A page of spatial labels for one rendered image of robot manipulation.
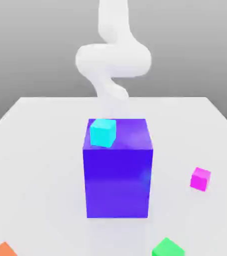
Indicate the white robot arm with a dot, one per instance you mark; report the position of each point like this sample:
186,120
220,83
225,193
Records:
113,60

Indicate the small cyan cube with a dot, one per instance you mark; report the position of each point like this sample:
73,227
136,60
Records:
102,133

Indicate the small magenta cube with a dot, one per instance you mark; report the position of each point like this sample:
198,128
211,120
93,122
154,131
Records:
200,179

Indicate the small green cube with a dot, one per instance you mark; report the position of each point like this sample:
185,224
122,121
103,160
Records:
167,249

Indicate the small orange cube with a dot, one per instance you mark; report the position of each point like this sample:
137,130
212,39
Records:
2,251

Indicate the large blue box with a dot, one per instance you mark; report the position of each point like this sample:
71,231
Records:
117,180

